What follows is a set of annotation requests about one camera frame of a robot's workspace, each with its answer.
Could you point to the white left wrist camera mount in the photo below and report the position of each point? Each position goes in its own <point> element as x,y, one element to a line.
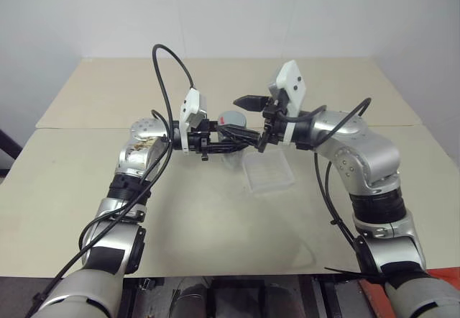
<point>190,107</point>

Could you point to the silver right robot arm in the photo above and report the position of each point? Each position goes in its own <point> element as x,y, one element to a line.
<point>373,152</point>

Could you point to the small metal bracket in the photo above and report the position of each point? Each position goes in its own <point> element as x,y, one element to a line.
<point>150,284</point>

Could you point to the black diagonal frame bar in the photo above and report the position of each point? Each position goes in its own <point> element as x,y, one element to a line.
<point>9,149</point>

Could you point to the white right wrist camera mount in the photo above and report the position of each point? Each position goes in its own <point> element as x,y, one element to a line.
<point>291,80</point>

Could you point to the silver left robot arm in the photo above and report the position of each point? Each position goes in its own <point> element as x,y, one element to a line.
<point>138,154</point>

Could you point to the orange flat panel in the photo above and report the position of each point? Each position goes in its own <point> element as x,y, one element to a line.
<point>373,300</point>

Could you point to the black table frame leg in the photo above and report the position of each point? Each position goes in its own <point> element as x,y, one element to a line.
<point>330,300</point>
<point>130,298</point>

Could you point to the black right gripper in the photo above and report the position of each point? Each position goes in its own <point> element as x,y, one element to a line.
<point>276,132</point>

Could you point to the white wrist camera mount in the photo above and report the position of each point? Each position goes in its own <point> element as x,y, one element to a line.
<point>291,80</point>
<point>190,107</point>

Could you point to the clear plastic tray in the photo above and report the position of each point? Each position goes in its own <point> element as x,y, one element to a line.
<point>269,176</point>

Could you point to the dark rounded shape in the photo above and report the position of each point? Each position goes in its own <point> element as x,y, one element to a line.
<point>190,303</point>
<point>284,303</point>

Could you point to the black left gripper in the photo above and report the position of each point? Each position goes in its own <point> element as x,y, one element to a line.
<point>201,140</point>

